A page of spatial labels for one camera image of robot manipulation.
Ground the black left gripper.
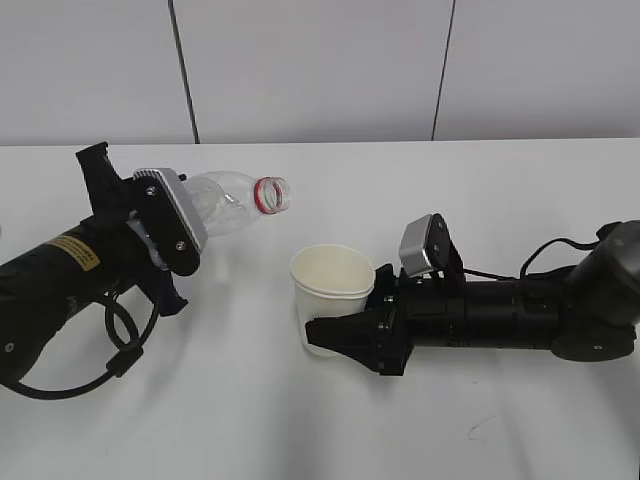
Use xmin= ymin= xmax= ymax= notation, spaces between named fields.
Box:
xmin=76 ymin=142 xmax=188 ymax=317

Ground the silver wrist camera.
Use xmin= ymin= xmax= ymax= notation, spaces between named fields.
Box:
xmin=132 ymin=168 xmax=207 ymax=277
xmin=399 ymin=213 xmax=464 ymax=282

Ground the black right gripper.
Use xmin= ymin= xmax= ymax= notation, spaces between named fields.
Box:
xmin=305 ymin=264 xmax=413 ymax=376

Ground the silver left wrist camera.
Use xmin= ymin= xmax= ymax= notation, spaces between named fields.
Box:
xmin=132 ymin=168 xmax=207 ymax=277

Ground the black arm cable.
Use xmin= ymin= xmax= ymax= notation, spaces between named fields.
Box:
xmin=462 ymin=236 xmax=609 ymax=281
xmin=0 ymin=292 xmax=161 ymax=400

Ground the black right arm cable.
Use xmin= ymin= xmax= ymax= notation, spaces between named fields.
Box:
xmin=462 ymin=236 xmax=609 ymax=281

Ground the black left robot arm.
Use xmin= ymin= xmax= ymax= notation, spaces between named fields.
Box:
xmin=1 ymin=142 xmax=188 ymax=400

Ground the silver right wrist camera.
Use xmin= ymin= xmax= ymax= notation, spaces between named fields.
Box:
xmin=399 ymin=213 xmax=464 ymax=282

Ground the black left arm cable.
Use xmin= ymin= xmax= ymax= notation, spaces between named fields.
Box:
xmin=0 ymin=292 xmax=161 ymax=400

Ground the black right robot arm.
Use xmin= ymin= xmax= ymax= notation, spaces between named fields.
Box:
xmin=304 ymin=214 xmax=639 ymax=376

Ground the white paper cup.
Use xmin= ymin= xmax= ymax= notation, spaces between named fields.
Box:
xmin=290 ymin=244 xmax=375 ymax=358

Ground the clear plastic water bottle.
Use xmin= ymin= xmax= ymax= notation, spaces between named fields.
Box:
xmin=183 ymin=171 xmax=292 ymax=237

